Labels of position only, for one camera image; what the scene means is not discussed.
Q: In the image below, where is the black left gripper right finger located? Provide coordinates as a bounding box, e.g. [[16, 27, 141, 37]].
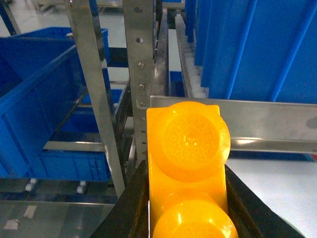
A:
[[225, 166, 303, 238]]

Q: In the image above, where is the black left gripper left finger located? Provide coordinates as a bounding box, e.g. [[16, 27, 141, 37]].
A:
[[91, 160, 149, 238]]

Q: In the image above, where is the yellow two-stud toy block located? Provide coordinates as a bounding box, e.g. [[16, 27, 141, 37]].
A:
[[147, 102, 238, 238]]

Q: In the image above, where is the blue bin low left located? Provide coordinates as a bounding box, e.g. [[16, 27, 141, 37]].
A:
[[25, 108, 110, 181]]

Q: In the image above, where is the blue bin left shelf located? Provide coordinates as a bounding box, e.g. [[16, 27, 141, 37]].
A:
[[0, 27, 110, 178]]

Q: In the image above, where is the large blue bin upper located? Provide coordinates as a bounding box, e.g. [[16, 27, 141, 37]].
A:
[[185, 0, 317, 104]]

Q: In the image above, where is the stainless steel shelf rail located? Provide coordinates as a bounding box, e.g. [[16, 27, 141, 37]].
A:
[[150, 95, 317, 154]]

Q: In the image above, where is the metal rack upright post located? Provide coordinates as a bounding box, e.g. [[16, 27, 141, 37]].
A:
[[123, 0, 162, 166]]

